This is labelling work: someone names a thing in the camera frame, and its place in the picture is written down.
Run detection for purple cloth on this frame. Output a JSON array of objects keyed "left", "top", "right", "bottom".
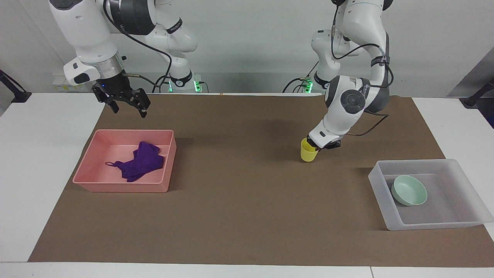
[{"left": 105, "top": 141, "right": 166, "bottom": 183}]

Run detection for light green bowl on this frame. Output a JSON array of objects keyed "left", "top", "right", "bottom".
[{"left": 391, "top": 175, "right": 428, "bottom": 207}]

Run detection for black cable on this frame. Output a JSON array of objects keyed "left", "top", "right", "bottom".
[
  {"left": 331, "top": 3, "right": 394, "bottom": 137},
  {"left": 282, "top": 61, "right": 321, "bottom": 94},
  {"left": 102, "top": 0, "right": 173, "bottom": 94}
]

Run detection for clear plastic box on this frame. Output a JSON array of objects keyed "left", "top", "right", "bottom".
[{"left": 368, "top": 158, "right": 494, "bottom": 231}]

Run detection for yellow plastic cup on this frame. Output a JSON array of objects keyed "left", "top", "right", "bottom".
[{"left": 301, "top": 137, "right": 320, "bottom": 163}]

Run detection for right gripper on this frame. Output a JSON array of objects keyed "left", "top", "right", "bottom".
[{"left": 91, "top": 71, "right": 151, "bottom": 119}]

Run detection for pink plastic box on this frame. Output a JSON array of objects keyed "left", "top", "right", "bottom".
[{"left": 72, "top": 129, "right": 178, "bottom": 193}]

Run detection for black stand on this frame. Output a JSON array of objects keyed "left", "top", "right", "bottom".
[
  {"left": 0, "top": 69, "right": 32, "bottom": 103},
  {"left": 461, "top": 77, "right": 494, "bottom": 109}
]

